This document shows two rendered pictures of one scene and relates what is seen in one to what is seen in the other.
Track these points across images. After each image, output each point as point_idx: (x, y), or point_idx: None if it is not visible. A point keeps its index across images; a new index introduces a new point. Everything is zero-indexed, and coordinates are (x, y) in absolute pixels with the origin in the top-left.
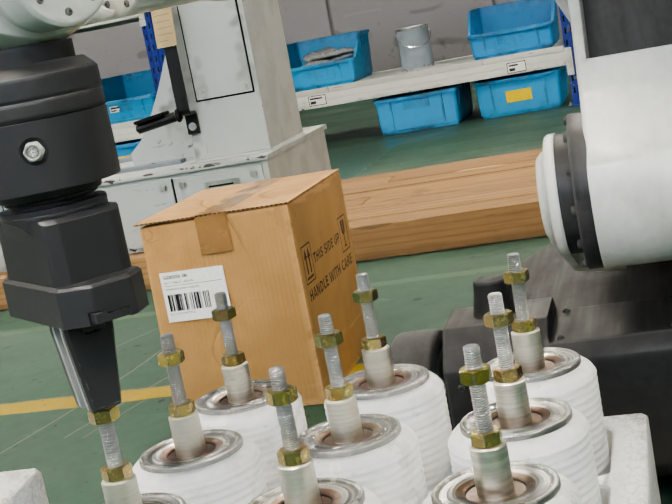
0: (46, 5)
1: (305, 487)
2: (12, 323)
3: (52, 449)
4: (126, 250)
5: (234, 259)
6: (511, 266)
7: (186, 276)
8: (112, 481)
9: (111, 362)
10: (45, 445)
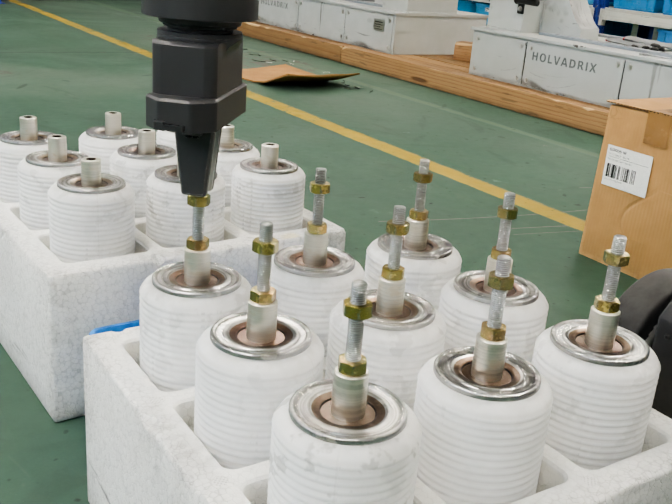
0: None
1: (255, 322)
2: (584, 143)
3: (489, 232)
4: (212, 84)
5: (664, 156)
6: (612, 246)
7: (625, 154)
8: (187, 247)
9: (203, 165)
10: (489, 227)
